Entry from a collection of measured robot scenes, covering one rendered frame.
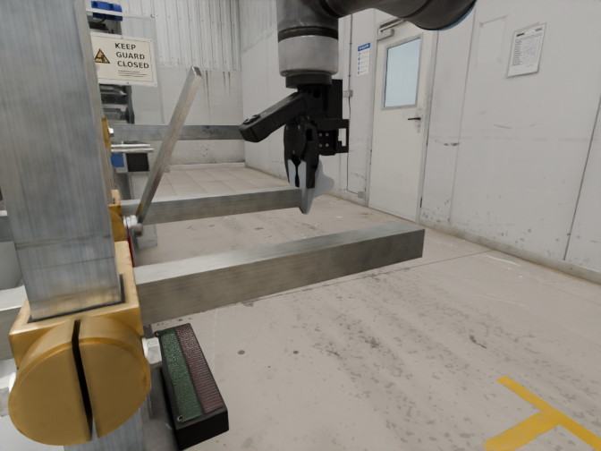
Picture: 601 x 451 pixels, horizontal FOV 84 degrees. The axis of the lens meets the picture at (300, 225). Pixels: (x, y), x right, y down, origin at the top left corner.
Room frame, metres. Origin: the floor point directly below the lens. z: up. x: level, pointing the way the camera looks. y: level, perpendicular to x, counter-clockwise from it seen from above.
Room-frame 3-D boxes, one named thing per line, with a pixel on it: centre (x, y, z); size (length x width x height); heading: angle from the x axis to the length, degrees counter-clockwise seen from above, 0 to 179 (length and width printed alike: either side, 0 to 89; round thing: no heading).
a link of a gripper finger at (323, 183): (0.54, -0.03, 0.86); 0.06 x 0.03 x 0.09; 118
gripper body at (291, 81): (0.56, -0.02, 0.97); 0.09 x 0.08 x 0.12; 118
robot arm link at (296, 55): (0.56, -0.01, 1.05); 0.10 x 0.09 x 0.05; 28
